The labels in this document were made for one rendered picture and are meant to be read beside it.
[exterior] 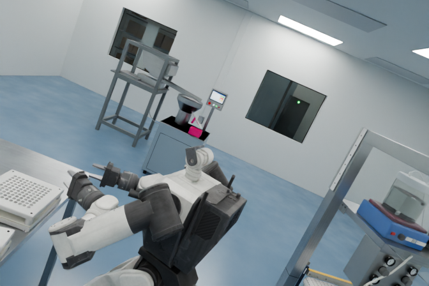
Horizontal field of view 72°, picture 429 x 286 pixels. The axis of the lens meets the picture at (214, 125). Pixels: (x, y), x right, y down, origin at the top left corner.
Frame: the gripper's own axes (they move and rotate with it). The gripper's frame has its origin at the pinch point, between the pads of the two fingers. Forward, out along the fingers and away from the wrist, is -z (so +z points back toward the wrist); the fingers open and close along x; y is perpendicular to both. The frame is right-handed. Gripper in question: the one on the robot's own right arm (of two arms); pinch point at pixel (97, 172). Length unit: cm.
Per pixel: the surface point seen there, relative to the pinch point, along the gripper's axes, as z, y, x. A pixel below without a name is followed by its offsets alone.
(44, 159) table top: -31.3, 30.1, 18.3
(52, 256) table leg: -10, 26, 74
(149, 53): -18, 335, -38
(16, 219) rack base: -19.5, -25.8, 15.9
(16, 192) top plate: -25.2, -15.9, 11.3
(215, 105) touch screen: 91, 261, -14
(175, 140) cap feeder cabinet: 56, 230, 44
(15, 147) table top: -48, 33, 18
